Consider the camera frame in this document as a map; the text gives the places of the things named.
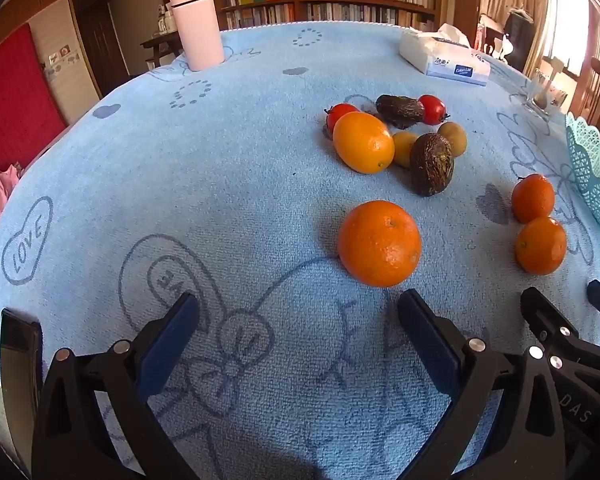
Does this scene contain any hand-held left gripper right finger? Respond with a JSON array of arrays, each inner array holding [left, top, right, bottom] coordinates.
[[397, 289, 566, 480]]

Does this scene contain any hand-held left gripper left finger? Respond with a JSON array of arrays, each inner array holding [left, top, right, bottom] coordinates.
[[32, 292, 201, 480]]

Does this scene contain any small orange mandarin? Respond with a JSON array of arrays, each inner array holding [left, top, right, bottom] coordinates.
[[511, 173, 556, 224], [515, 216, 567, 276]]

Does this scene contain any large round orange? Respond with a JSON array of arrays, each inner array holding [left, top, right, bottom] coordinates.
[[337, 200, 423, 288]]

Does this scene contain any light blue lattice basket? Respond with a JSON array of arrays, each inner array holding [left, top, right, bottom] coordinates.
[[565, 112, 600, 241]]

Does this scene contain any dark wrinkled avocado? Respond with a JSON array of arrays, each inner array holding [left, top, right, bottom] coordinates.
[[410, 133, 455, 197], [375, 95, 426, 128]]

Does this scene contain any yellow-green kiwi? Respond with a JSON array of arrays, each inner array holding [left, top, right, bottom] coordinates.
[[437, 121, 468, 157], [391, 131, 421, 168]]

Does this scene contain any large oval orange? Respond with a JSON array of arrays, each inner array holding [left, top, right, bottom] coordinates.
[[332, 111, 396, 175]]

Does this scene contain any red tomato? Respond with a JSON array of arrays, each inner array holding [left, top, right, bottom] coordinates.
[[418, 94, 447, 126], [325, 103, 361, 131]]

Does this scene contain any blue printed towel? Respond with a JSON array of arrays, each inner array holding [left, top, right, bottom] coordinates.
[[0, 20, 600, 480]]

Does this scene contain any clear drinking glass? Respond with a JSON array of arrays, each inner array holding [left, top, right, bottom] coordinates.
[[522, 72, 556, 116]]

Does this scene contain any white tissue pack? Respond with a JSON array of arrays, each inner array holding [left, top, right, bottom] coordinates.
[[399, 23, 492, 87]]

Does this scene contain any window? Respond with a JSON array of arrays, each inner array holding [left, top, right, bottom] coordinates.
[[545, 0, 596, 76]]

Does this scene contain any small wooden side table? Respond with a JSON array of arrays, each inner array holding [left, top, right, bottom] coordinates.
[[140, 2, 186, 68]]

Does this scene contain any dark wooden door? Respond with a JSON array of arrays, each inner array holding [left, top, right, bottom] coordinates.
[[72, 0, 131, 98]]

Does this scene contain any pink thermos bottle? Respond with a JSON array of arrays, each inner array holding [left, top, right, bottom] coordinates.
[[168, 0, 226, 72]]

